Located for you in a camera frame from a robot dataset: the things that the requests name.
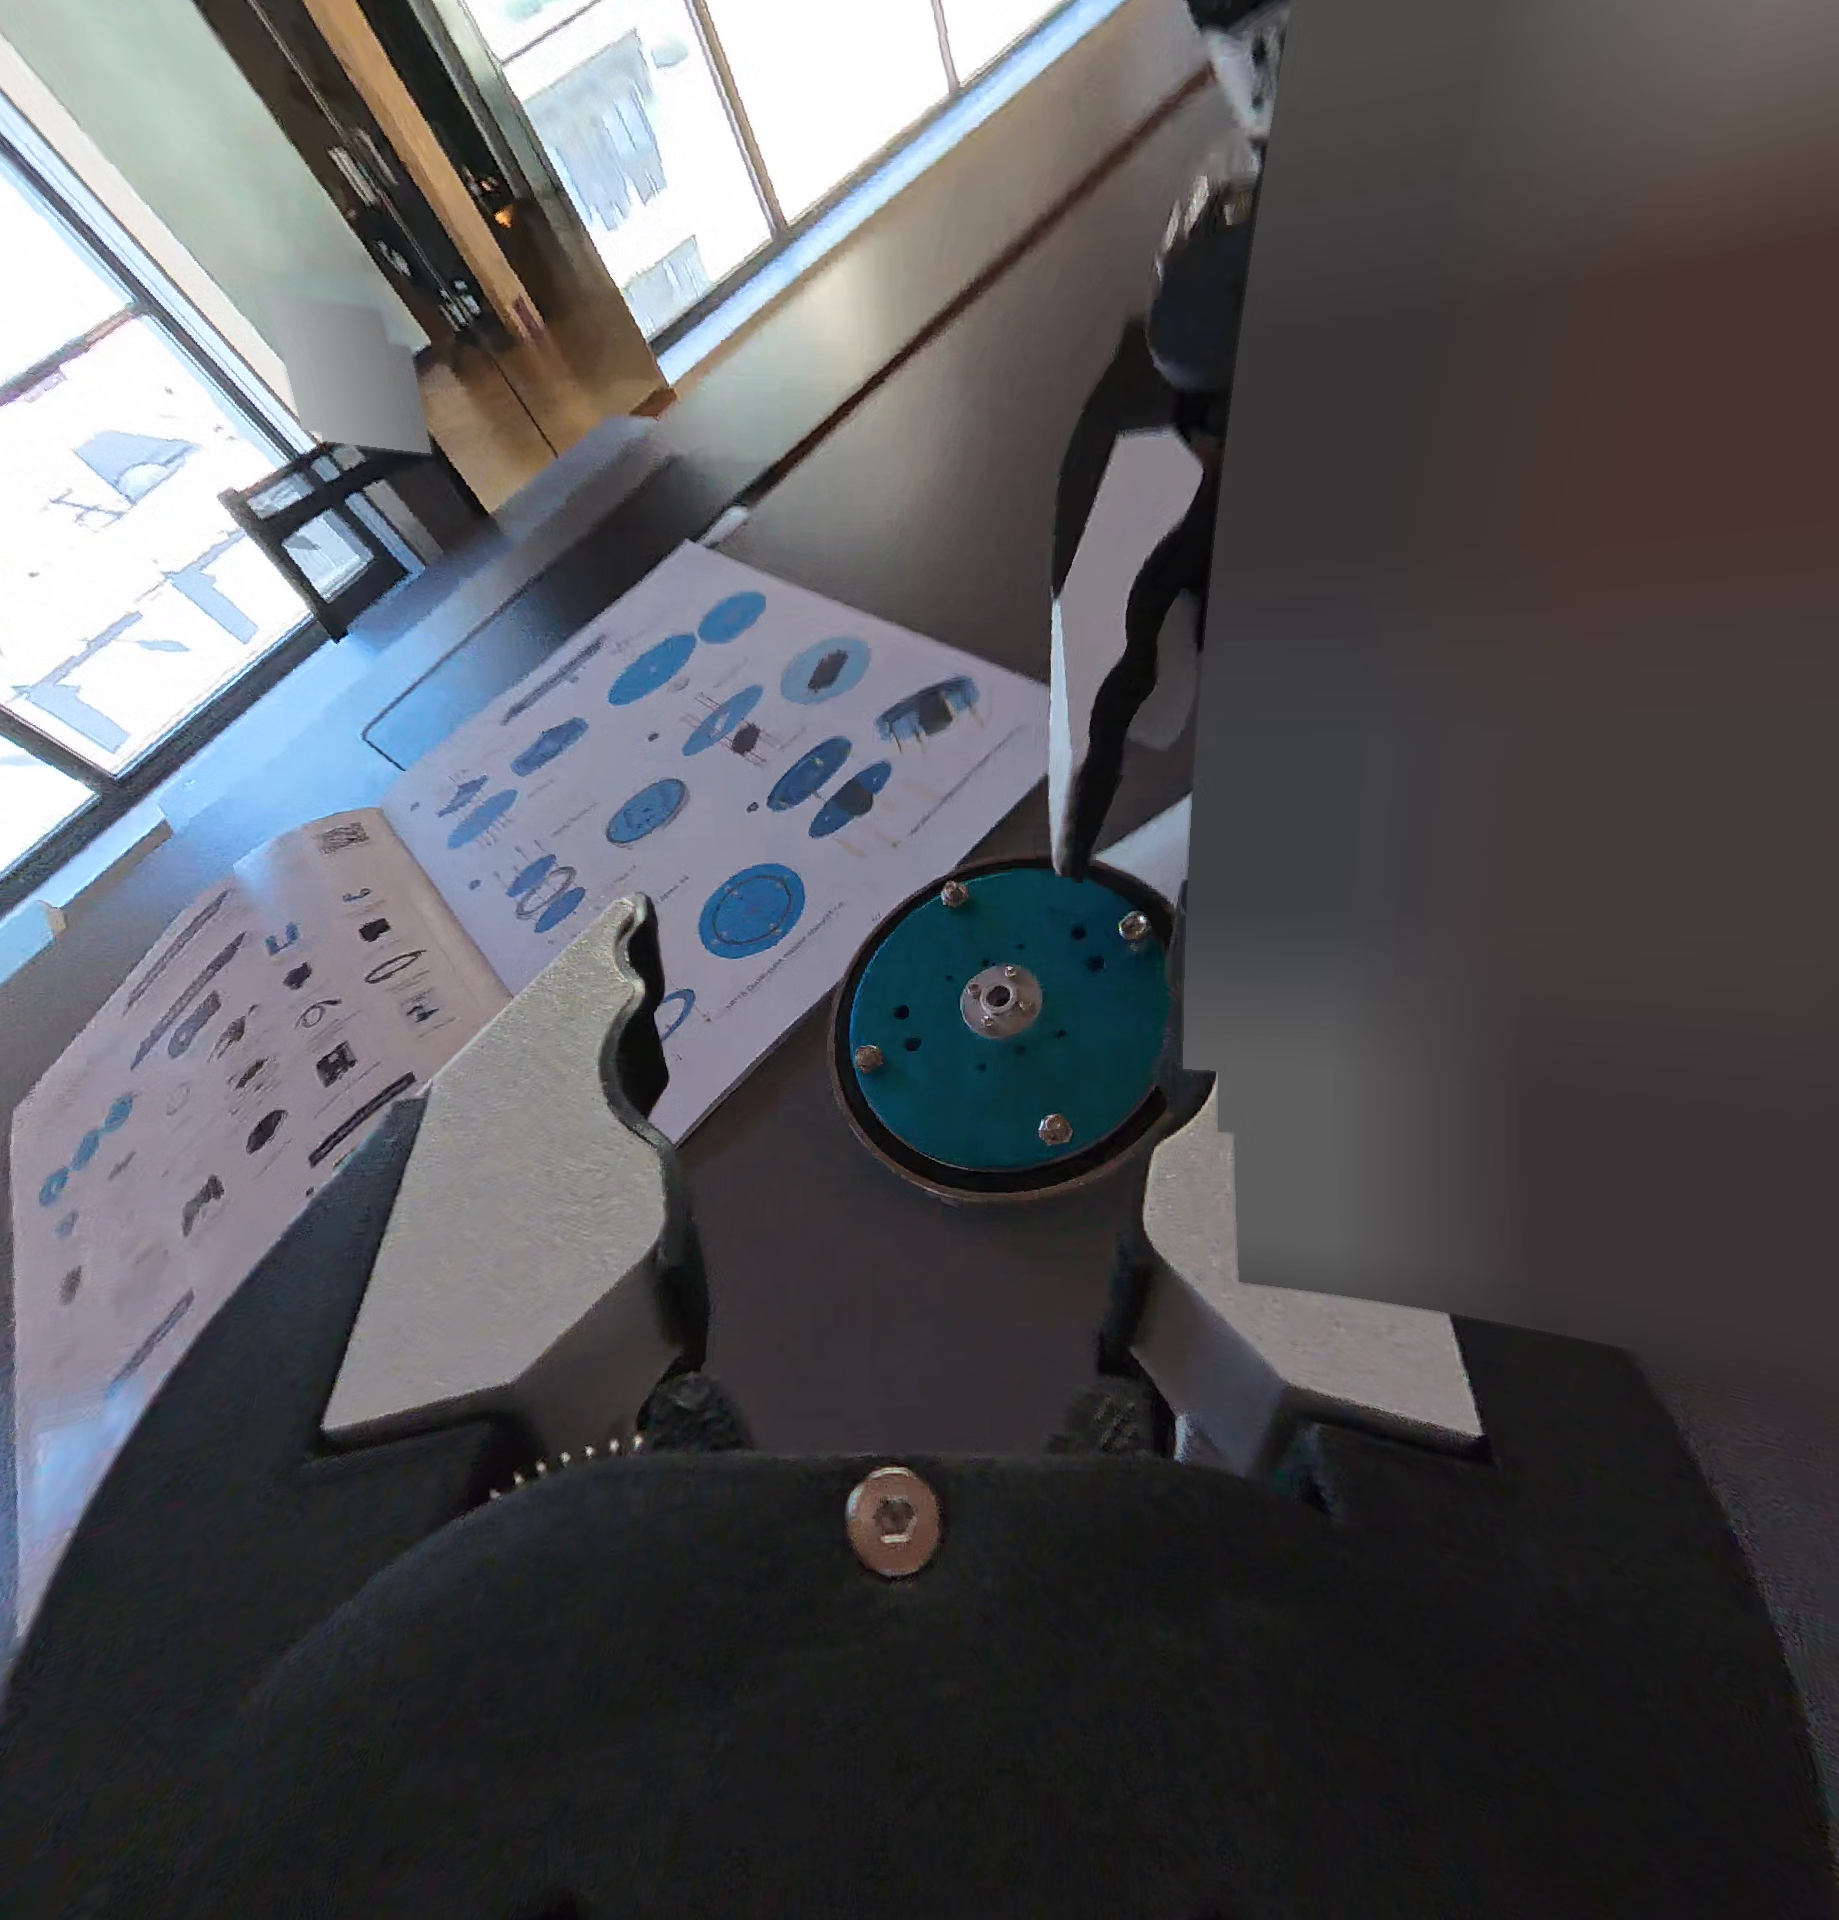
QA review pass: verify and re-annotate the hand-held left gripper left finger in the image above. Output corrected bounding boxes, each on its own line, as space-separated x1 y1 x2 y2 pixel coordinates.
320 892 712 1439

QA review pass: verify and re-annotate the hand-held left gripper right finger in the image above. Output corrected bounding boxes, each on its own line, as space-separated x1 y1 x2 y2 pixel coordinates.
1113 1068 1491 1468

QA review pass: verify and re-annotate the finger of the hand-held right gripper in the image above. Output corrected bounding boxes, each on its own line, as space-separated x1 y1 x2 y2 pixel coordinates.
1049 322 1215 882

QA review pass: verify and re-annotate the blue round disc plate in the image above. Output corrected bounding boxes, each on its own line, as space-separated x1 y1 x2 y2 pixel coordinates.
829 854 1183 1201

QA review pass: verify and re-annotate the white foam packing piece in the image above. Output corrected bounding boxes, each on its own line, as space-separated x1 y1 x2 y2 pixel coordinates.
1091 794 1197 909

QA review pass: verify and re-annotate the open instruction manual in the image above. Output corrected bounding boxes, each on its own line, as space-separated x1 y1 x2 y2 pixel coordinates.
4 539 1055 1397

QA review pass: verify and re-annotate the large window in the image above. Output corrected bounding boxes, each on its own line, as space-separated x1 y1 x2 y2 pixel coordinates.
454 0 1123 344
0 43 430 909

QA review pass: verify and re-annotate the black wooden chair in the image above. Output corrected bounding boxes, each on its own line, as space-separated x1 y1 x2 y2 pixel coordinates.
222 442 430 648

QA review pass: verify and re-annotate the wooden cabinet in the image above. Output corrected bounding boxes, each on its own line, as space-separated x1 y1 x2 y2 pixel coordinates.
200 0 676 512

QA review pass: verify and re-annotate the black desk cable cover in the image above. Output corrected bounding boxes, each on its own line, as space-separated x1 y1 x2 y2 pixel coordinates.
364 557 684 774

